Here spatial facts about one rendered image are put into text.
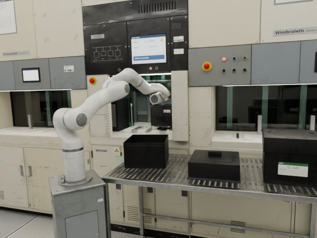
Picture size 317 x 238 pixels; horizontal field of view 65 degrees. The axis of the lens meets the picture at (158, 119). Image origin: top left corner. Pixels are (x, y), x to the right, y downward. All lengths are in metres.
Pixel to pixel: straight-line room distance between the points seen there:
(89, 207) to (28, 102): 2.01
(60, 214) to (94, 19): 1.50
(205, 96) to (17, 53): 1.78
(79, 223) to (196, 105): 1.12
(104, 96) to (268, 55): 1.13
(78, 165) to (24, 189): 1.48
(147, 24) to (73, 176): 1.23
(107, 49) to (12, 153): 1.45
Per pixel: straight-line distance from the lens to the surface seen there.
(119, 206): 2.37
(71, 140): 1.48
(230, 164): 1.45
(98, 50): 2.20
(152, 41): 2.02
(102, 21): 2.22
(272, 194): 1.40
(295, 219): 2.17
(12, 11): 2.81
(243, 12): 1.96
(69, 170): 1.52
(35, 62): 2.57
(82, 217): 1.54
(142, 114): 2.99
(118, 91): 1.61
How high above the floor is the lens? 1.30
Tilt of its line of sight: 8 degrees down
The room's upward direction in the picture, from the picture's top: 2 degrees counter-clockwise
